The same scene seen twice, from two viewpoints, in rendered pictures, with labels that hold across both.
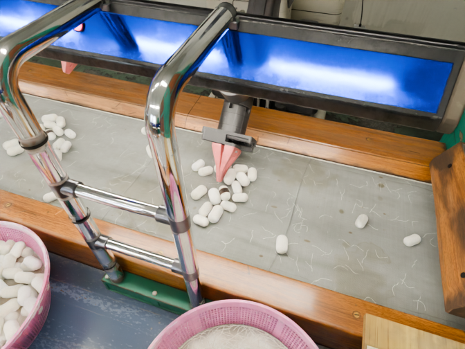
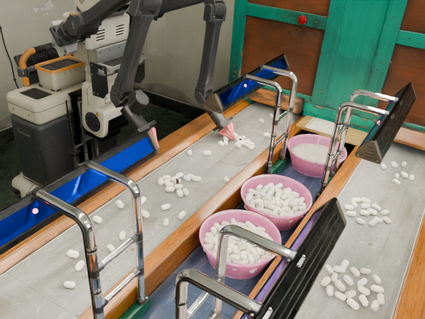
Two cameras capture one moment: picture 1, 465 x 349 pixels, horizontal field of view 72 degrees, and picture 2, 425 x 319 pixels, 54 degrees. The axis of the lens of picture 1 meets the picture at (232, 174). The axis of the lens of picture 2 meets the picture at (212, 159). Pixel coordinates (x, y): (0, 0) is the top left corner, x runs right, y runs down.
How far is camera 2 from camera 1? 1.78 m
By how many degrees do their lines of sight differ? 60
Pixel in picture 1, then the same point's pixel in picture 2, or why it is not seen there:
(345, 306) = (292, 128)
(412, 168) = (242, 105)
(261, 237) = (262, 138)
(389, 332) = (301, 123)
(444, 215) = (271, 102)
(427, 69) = (283, 60)
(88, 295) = not seen: hidden behind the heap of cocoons
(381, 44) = (277, 59)
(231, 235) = (259, 144)
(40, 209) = (237, 178)
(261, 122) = (203, 123)
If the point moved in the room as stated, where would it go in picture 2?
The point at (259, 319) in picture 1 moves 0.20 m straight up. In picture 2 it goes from (291, 145) to (298, 106)
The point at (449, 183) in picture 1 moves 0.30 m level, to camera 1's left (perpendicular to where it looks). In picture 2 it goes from (262, 95) to (253, 119)
